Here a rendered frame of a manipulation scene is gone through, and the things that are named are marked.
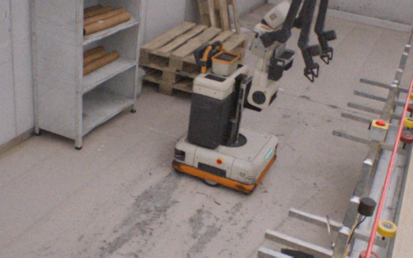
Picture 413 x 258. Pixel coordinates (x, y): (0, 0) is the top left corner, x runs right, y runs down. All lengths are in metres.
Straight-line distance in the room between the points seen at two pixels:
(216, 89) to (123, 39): 1.44
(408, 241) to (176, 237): 1.65
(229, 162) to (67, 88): 1.37
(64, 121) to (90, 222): 1.08
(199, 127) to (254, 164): 0.48
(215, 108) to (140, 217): 0.92
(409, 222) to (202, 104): 1.88
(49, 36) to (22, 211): 1.32
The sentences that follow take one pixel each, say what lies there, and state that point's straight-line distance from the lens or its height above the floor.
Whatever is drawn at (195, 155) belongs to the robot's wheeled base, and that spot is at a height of 0.23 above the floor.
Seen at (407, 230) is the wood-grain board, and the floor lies 0.90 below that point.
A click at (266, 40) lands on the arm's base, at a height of 1.19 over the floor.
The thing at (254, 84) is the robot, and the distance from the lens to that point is 3.83.
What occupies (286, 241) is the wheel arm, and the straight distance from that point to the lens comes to 2.24.
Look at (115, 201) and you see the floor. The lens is 3.83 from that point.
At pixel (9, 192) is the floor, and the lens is 3.96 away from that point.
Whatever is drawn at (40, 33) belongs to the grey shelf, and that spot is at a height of 0.89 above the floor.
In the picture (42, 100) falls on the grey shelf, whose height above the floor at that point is 0.34.
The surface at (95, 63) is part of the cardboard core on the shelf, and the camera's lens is 4.59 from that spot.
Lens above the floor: 2.19
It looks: 26 degrees down
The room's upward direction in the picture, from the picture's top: 7 degrees clockwise
